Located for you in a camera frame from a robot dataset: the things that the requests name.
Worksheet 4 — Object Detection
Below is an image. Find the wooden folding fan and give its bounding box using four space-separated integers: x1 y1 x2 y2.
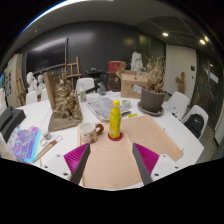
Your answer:
32 134 64 164

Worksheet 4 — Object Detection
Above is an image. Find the golden brown sculpture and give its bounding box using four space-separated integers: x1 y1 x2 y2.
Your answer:
43 69 84 133

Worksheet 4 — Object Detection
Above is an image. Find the wooden figure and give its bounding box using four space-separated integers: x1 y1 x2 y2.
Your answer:
175 71 186 95

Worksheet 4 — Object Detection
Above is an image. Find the purple and teal print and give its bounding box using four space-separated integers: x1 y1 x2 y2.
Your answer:
6 124 42 164

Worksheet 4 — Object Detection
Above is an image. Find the flat round red coaster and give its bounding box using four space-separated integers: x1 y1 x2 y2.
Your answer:
107 131 124 142

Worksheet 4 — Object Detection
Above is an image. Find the cream mug with dark dots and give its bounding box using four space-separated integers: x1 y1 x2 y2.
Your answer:
79 121 105 144

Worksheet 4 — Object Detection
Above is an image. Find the white plaster bust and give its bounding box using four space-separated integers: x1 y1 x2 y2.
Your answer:
25 71 38 94
36 74 47 96

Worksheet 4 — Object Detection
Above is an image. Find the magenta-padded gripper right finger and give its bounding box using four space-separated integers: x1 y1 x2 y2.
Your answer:
131 142 184 186

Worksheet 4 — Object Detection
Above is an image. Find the white chair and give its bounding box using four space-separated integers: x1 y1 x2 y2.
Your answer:
181 104 209 139
166 91 190 118
25 90 39 105
75 77 96 96

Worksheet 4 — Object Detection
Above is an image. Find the dark wall screen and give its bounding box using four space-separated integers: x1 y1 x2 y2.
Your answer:
25 37 68 74

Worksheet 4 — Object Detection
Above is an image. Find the dry plant in grey pot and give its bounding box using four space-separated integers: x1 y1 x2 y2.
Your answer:
137 55 167 117

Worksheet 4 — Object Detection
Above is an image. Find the yellow drink bottle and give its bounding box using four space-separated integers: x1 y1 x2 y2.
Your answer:
108 99 123 140

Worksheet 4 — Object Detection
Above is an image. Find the red box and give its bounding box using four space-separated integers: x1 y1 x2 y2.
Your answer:
107 60 127 74

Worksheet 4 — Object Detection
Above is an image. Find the white plaster figure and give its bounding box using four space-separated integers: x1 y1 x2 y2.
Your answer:
130 51 144 72

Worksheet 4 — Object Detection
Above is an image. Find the black box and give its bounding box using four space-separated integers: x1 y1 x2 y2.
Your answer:
0 106 27 141

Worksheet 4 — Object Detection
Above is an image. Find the small white jar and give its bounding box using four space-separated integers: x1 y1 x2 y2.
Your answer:
41 129 52 141

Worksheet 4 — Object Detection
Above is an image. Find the cardboard box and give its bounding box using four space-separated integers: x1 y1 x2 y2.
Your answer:
120 69 148 99

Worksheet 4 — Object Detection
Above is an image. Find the tape ring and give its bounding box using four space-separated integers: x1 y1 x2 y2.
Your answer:
38 138 50 148

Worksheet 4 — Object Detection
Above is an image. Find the long ceiling light strip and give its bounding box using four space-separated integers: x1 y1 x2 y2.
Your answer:
18 0 114 38

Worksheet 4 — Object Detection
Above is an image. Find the white spray bottle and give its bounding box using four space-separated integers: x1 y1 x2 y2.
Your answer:
79 84 88 103

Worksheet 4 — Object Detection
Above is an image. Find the black backpack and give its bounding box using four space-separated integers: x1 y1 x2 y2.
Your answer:
184 113 205 139

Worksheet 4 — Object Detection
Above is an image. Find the light wooden drawing board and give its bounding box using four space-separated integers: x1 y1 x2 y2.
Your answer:
76 114 184 191

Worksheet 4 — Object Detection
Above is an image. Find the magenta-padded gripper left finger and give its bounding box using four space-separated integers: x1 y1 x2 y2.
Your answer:
42 142 92 186

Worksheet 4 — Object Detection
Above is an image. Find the wooden easel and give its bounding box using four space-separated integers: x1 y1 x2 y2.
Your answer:
64 56 82 89
14 69 28 101

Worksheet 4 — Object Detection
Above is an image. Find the small glass jar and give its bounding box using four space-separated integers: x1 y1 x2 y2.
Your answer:
120 98 132 109

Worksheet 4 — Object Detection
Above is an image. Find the white cabinet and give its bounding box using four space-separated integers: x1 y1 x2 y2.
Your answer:
3 53 24 108

